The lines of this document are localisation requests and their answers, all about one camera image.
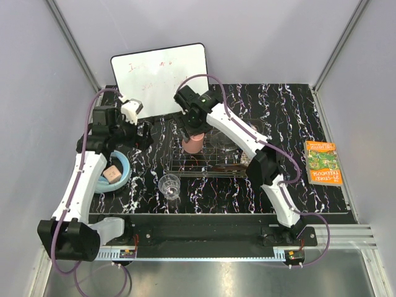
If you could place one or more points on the clear glass cup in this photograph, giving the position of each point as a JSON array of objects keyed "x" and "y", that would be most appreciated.
[{"x": 169, "y": 185}]

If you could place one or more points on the red floral plate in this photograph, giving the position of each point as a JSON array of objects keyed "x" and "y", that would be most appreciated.
[{"x": 228, "y": 167}]

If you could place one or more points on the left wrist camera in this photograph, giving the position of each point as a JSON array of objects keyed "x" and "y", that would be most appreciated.
[{"x": 130, "y": 109}]

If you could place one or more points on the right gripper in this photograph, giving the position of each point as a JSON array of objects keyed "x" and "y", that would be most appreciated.
[{"x": 180, "y": 120}]

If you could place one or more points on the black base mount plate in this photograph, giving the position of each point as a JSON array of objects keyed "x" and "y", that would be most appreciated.
[{"x": 213, "y": 236}]

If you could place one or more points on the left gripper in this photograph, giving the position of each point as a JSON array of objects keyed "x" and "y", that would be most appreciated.
[{"x": 141, "y": 142}]

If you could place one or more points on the clear glass plate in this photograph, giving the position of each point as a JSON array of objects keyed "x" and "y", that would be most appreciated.
[{"x": 222, "y": 142}]

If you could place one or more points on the light blue headphones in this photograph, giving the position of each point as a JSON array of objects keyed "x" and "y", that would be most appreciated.
[{"x": 104, "y": 186}]

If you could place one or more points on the orange green book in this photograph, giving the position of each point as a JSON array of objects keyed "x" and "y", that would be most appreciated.
[{"x": 322, "y": 164}]

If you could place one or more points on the whiteboard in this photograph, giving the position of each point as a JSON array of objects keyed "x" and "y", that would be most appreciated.
[{"x": 154, "y": 76}]

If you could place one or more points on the pink dice cube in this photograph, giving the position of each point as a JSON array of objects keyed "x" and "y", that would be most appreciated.
[{"x": 112, "y": 174}]

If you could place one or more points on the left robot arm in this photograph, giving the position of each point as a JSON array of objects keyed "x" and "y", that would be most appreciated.
[{"x": 68, "y": 234}]

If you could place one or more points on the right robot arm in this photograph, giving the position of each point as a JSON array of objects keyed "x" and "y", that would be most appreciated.
[{"x": 264, "y": 168}]

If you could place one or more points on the pink tumbler cup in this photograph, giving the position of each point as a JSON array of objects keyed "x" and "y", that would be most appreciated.
[{"x": 194, "y": 144}]

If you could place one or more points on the wire dish rack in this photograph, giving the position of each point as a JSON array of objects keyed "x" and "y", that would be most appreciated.
[{"x": 183, "y": 164}]

